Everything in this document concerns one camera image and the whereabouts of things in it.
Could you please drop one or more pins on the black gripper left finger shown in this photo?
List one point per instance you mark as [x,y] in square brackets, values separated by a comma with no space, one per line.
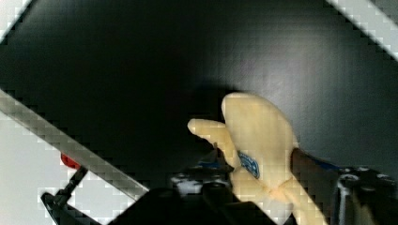
[206,191]

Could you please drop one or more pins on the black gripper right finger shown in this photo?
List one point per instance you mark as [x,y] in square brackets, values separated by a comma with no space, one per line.
[347,195]

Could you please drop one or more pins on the peeled yellow toy banana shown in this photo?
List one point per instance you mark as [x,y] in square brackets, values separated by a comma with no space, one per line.
[257,141]

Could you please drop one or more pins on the small red ball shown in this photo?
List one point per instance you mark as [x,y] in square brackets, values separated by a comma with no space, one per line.
[69,162]

